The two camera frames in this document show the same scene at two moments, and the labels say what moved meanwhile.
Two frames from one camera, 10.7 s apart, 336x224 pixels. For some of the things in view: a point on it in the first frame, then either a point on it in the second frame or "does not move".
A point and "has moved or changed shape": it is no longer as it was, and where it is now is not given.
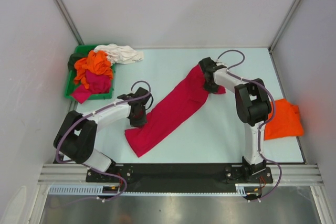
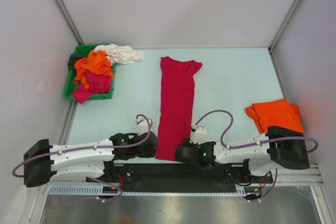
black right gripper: x=211 y=90 to x=187 y=144
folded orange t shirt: x=286 y=122 does not move
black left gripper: x=140 y=123 to x=150 y=153
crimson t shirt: x=182 y=102 has moved or changed shape
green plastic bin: x=70 y=85 does not move
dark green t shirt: x=73 y=58 does not move
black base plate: x=149 y=178 does not move
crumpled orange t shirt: x=96 y=61 does not move
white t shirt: x=122 y=54 does not move
